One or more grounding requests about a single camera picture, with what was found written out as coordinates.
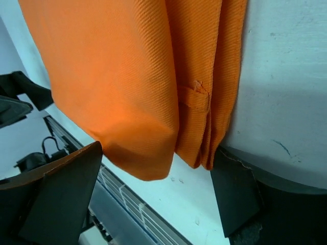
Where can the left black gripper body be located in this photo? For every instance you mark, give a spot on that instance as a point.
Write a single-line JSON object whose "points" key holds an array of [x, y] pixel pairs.
{"points": [[19, 96]]}

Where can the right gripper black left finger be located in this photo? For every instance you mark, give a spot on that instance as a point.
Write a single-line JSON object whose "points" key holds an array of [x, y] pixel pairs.
{"points": [[48, 205]]}

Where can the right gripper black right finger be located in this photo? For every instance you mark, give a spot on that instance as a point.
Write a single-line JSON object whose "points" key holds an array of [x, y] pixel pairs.
{"points": [[258, 207]]}

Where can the orange trousers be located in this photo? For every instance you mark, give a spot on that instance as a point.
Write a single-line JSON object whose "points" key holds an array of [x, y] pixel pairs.
{"points": [[147, 79]]}

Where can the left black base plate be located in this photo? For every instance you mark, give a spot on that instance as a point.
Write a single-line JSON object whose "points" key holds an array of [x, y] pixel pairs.
{"points": [[38, 159]]}

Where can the aluminium frame rails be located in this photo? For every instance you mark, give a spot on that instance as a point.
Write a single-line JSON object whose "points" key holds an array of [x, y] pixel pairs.
{"points": [[124, 218]]}

